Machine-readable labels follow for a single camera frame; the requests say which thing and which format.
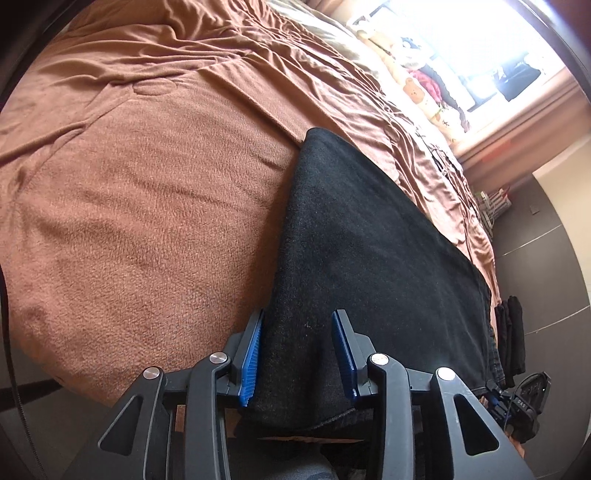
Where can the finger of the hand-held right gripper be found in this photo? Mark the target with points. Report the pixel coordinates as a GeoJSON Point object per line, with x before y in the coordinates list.
{"type": "Point", "coordinates": [501, 408]}
{"type": "Point", "coordinates": [493, 390]}

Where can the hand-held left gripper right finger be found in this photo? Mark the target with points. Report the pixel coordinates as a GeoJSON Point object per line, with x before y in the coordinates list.
{"type": "Point", "coordinates": [344, 355]}

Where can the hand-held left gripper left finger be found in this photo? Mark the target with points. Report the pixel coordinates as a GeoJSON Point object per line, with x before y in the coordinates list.
{"type": "Point", "coordinates": [251, 360]}

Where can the black pants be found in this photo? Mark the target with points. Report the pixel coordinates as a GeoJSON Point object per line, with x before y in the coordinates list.
{"type": "Point", "coordinates": [369, 258]}

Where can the grey wardrobe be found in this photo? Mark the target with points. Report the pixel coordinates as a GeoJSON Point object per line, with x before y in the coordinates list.
{"type": "Point", "coordinates": [545, 277]}

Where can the striped paper bag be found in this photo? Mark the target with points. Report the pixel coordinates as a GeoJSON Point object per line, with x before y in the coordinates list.
{"type": "Point", "coordinates": [499, 201]}

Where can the brown blanket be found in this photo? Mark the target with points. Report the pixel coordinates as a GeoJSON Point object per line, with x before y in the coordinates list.
{"type": "Point", "coordinates": [138, 184]}

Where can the pile of colourful clothes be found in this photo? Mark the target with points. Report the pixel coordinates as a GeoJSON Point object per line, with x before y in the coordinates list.
{"type": "Point", "coordinates": [429, 78]}

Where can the cream bed sheet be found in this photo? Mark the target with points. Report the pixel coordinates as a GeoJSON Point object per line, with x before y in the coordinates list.
{"type": "Point", "coordinates": [323, 32]}

